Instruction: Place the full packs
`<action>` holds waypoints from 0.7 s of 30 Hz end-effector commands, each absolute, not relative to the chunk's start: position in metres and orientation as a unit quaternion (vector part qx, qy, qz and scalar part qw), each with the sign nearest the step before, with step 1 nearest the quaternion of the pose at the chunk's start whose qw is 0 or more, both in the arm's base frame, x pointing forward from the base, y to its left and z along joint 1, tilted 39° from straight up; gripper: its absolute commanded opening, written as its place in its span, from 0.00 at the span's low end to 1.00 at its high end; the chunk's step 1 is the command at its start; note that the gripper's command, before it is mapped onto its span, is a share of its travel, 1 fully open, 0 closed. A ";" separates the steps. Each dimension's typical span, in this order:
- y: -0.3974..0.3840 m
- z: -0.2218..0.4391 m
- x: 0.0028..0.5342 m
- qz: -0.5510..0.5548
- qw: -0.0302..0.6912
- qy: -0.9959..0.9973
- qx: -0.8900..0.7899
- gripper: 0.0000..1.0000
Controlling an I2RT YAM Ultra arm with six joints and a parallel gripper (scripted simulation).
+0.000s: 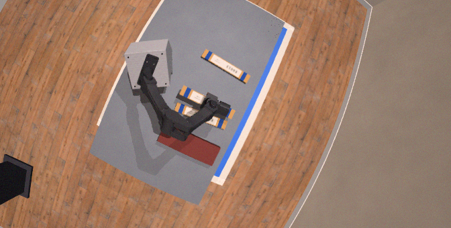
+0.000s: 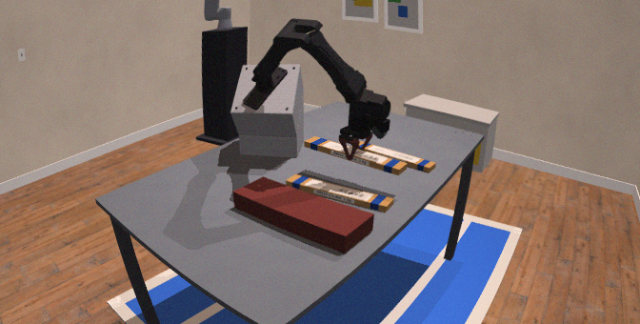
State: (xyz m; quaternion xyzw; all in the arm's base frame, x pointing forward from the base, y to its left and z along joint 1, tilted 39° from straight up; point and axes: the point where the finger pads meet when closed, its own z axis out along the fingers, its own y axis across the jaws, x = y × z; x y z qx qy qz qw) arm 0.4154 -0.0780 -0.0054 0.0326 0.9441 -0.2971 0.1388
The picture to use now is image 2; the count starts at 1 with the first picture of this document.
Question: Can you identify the white welding electrode pack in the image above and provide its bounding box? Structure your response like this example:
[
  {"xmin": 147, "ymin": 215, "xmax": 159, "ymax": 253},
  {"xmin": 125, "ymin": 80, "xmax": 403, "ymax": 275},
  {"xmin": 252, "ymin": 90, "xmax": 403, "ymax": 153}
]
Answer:
[{"xmin": 305, "ymin": 136, "xmax": 408, "ymax": 175}]

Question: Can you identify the white electrode pack with blue and orange bands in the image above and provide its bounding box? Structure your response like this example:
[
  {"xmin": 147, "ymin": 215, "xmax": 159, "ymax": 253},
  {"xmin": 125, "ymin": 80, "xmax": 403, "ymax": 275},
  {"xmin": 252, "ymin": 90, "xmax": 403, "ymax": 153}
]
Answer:
[{"xmin": 286, "ymin": 174, "xmax": 394, "ymax": 212}]

